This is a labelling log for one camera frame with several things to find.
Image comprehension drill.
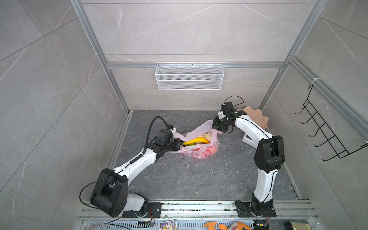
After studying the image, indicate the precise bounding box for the white digital timer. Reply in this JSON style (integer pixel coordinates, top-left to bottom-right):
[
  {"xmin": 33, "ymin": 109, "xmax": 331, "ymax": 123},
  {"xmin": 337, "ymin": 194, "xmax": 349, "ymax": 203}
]
[{"xmin": 242, "ymin": 134, "xmax": 257, "ymax": 148}]

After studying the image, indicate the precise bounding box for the pink scalloped bowl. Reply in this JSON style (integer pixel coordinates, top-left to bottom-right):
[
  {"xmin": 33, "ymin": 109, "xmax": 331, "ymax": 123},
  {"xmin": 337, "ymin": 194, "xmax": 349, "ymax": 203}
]
[{"xmin": 242, "ymin": 106, "xmax": 269, "ymax": 129}]

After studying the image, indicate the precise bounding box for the beige fake fruit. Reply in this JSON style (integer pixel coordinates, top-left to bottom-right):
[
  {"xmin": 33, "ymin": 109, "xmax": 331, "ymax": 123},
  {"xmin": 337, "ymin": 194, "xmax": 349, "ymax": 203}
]
[{"xmin": 201, "ymin": 133, "xmax": 211, "ymax": 142}]

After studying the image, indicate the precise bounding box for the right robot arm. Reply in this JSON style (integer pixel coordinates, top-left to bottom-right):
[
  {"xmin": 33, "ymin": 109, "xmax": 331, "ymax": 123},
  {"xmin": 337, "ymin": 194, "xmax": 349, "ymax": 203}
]
[{"xmin": 212, "ymin": 111, "xmax": 285, "ymax": 217}]

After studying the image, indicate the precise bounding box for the yellow fake banana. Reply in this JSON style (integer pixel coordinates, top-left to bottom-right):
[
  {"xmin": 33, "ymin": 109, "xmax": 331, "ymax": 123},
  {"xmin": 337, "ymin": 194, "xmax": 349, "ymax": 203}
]
[{"xmin": 182, "ymin": 137, "xmax": 209, "ymax": 146}]

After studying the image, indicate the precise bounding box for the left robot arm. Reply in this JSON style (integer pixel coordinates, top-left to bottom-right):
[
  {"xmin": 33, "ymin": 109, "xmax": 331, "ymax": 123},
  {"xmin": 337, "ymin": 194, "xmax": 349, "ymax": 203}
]
[{"xmin": 90, "ymin": 129, "xmax": 181, "ymax": 218}]

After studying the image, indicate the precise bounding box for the orange plush toy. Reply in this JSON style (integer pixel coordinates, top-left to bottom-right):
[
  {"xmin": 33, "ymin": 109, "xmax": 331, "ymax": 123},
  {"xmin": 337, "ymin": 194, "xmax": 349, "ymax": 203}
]
[{"xmin": 204, "ymin": 221, "xmax": 252, "ymax": 230}]

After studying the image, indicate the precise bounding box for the pink plastic bag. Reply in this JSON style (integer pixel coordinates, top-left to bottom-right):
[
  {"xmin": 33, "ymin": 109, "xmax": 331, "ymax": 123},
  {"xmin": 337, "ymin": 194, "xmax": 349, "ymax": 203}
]
[{"xmin": 173, "ymin": 119, "xmax": 221, "ymax": 160}]

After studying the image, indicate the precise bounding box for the dark bottle with label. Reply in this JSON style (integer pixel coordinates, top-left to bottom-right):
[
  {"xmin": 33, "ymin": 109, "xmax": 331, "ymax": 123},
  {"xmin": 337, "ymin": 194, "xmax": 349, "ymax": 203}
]
[{"xmin": 284, "ymin": 221, "xmax": 312, "ymax": 230}]

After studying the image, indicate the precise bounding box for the white wire mesh basket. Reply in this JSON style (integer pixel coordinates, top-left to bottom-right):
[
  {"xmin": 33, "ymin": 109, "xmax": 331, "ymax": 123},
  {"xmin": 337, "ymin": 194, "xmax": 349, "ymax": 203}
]
[{"xmin": 155, "ymin": 64, "xmax": 225, "ymax": 91}]

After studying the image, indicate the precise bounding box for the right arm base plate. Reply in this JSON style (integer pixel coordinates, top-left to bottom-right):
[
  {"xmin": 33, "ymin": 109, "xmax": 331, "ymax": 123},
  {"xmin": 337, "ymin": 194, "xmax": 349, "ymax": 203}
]
[{"xmin": 235, "ymin": 199, "xmax": 277, "ymax": 218}]

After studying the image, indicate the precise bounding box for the black wire hook rack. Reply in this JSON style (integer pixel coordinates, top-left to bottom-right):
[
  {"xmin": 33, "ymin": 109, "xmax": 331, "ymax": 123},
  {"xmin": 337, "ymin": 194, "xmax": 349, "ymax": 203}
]
[{"xmin": 294, "ymin": 84, "xmax": 368, "ymax": 162}]

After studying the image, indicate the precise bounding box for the colourful card packet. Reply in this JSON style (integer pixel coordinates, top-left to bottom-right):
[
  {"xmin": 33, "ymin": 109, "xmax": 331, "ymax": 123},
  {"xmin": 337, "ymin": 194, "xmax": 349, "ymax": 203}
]
[{"xmin": 159, "ymin": 220, "xmax": 178, "ymax": 230}]

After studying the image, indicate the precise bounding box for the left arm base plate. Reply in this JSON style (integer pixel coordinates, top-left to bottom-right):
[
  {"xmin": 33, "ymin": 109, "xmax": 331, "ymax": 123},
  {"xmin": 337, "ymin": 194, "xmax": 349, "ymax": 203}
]
[{"xmin": 122, "ymin": 202, "xmax": 163, "ymax": 219}]

